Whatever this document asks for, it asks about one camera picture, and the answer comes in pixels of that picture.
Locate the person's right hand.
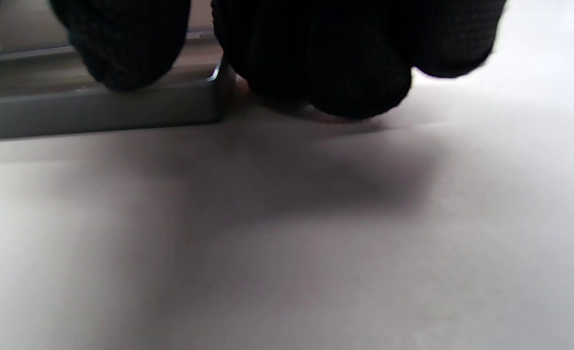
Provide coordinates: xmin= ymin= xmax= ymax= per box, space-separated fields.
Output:
xmin=49 ymin=0 xmax=508 ymax=120

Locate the black pencil case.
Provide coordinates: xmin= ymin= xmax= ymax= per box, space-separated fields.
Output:
xmin=0 ymin=27 xmax=237 ymax=142

